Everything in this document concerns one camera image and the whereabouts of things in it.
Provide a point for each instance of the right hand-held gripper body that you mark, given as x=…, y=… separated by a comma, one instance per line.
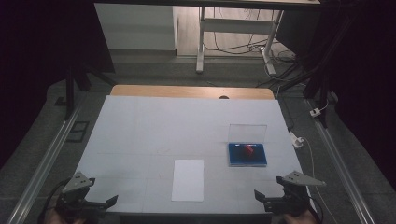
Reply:
x=294, y=199

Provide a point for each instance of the white paper sheet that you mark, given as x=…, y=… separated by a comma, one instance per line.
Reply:
x=188, y=180

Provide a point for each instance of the person's left hand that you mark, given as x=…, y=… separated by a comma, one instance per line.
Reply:
x=59, y=219

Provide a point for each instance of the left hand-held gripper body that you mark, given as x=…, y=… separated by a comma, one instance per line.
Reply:
x=74, y=199

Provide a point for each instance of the black metal stand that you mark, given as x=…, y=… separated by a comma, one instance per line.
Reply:
x=317, y=77
x=70, y=90

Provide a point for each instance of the red rectangular stamp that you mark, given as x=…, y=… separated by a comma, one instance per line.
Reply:
x=248, y=150

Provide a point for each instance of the aluminium rail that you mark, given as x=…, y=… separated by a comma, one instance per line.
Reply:
x=46, y=158
x=337, y=165

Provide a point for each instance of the blue ink pad box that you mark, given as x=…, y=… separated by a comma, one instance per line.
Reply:
x=239, y=157

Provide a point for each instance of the person's right hand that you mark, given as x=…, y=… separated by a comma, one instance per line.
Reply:
x=300, y=219

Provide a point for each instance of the white metal desk frame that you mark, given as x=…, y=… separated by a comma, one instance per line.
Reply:
x=236, y=26

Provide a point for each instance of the white cabinet panel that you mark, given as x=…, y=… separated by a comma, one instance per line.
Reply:
x=137, y=28

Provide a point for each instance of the white power adapter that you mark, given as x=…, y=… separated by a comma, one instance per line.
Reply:
x=315, y=112
x=297, y=140

